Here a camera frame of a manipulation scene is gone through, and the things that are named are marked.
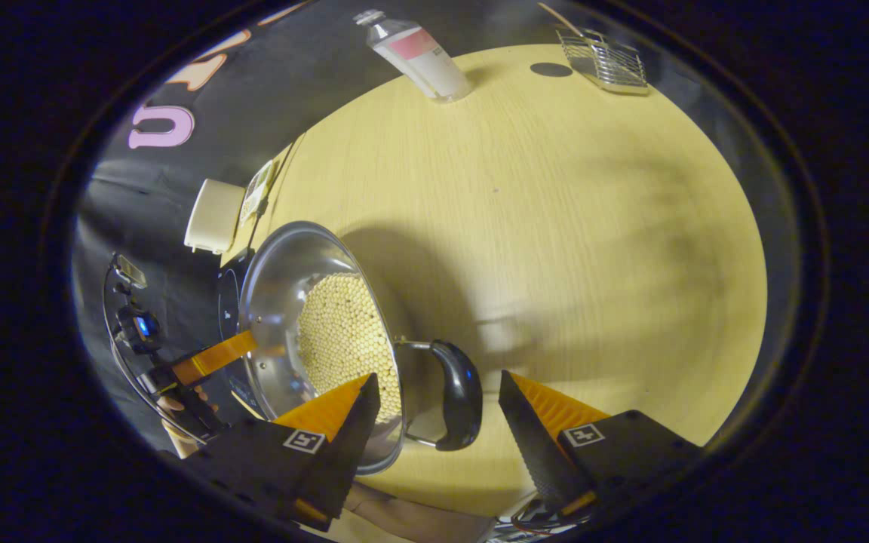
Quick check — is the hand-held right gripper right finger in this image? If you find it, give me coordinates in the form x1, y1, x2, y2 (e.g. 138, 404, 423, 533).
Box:
499, 370, 707, 521

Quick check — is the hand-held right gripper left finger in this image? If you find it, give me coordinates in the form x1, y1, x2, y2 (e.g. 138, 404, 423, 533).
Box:
178, 372, 382, 532

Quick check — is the black induction cooktop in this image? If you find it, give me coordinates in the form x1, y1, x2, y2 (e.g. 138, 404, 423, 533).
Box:
216, 253, 273, 423

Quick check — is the stainless steel pot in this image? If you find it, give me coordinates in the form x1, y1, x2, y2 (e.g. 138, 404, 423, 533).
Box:
237, 220, 484, 476

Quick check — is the pile of soybeans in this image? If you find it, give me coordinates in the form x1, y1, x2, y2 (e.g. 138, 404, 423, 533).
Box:
297, 273, 403, 423

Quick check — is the white toaster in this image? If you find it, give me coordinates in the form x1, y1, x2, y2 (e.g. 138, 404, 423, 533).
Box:
183, 178, 247, 255

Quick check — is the white divided dish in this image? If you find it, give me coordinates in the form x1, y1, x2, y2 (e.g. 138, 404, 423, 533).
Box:
238, 160, 277, 227

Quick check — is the clear bottle pink label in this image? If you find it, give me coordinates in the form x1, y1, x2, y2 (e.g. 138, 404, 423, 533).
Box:
353, 9, 474, 104

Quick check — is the brown wooden stick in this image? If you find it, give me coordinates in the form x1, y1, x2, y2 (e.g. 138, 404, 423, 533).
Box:
539, 2, 585, 38

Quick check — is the wire mesh holder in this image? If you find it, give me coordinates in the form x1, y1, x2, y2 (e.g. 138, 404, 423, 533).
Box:
555, 26, 650, 97

